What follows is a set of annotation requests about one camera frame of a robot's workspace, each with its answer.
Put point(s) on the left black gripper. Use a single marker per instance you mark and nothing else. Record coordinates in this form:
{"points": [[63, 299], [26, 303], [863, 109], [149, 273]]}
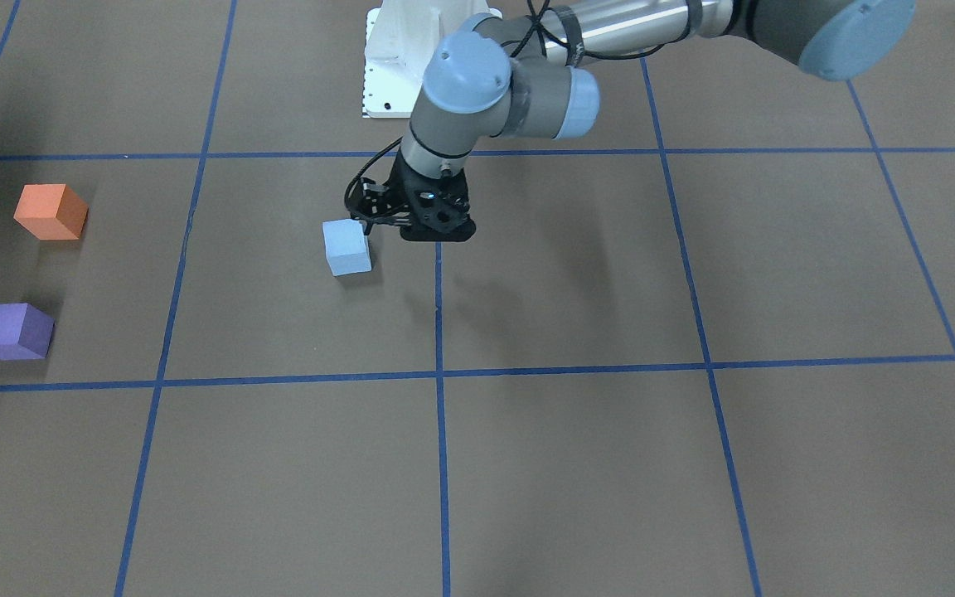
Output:
{"points": [[402, 191]]}

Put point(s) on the light blue foam block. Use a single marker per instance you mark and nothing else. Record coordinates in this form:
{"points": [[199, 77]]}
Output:
{"points": [[346, 247]]}

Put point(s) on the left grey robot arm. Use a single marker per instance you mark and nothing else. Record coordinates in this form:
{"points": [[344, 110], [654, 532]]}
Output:
{"points": [[460, 72]]}

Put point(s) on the orange foam block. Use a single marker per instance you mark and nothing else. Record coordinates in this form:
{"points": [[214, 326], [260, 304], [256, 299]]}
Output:
{"points": [[51, 212]]}

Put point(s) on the purple foam block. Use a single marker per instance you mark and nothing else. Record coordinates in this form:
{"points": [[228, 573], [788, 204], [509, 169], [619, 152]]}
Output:
{"points": [[25, 332]]}

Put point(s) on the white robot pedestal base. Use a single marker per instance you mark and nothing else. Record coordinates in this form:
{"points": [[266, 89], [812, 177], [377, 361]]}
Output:
{"points": [[401, 36]]}

